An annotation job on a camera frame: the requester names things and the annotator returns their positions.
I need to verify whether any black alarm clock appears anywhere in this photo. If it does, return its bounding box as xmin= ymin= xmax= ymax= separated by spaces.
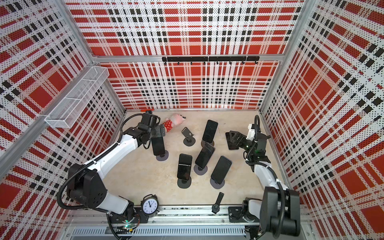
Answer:
xmin=141 ymin=194 xmax=159 ymax=218

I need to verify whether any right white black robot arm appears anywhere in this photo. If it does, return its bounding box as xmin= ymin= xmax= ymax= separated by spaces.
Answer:
xmin=227 ymin=128 xmax=301 ymax=239

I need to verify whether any black phone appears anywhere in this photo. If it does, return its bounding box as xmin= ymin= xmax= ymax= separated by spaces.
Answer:
xmin=151 ymin=137 xmax=166 ymax=156
xmin=202 ymin=120 xmax=219 ymax=143
xmin=211 ymin=156 xmax=233 ymax=185
xmin=195 ymin=143 xmax=215 ymax=168
xmin=177 ymin=154 xmax=193 ymax=181

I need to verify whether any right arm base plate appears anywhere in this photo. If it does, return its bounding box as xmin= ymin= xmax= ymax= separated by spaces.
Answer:
xmin=228 ymin=207 xmax=260 ymax=223

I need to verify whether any white wire mesh basket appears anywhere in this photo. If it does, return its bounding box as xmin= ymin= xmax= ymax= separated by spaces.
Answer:
xmin=45 ymin=66 xmax=109 ymax=129

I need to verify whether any grey stand front right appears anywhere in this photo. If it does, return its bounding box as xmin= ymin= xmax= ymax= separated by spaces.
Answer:
xmin=210 ymin=178 xmax=225 ymax=190

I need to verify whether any black wristwatch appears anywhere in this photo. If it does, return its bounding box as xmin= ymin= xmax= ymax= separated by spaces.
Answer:
xmin=212 ymin=192 xmax=224 ymax=214

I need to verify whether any grey stand left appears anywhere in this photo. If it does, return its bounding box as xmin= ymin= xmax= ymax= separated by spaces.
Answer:
xmin=156 ymin=151 xmax=169 ymax=162

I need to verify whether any black hook rail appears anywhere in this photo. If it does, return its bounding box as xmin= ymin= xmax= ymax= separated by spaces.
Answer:
xmin=162 ymin=56 xmax=260 ymax=64

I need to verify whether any grey stand centre middle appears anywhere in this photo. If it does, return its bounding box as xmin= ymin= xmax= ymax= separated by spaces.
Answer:
xmin=194 ymin=165 xmax=208 ymax=176

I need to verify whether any grey stand back centre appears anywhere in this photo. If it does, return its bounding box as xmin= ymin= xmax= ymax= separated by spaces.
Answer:
xmin=182 ymin=127 xmax=196 ymax=147

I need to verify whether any dark stand centre front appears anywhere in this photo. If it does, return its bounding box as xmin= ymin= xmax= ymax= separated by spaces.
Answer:
xmin=177 ymin=178 xmax=192 ymax=189

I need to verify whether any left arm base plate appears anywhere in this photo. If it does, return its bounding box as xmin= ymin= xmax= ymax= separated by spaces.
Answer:
xmin=107 ymin=207 xmax=149 ymax=224

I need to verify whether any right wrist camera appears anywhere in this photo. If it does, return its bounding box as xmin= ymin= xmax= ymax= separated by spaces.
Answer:
xmin=247 ymin=124 xmax=260 ymax=141

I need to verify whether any pink plush toy red dress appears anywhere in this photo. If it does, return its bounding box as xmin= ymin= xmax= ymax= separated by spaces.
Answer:
xmin=163 ymin=114 xmax=186 ymax=132

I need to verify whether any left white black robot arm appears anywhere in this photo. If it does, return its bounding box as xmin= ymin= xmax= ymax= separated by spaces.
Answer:
xmin=56 ymin=111 xmax=166 ymax=221

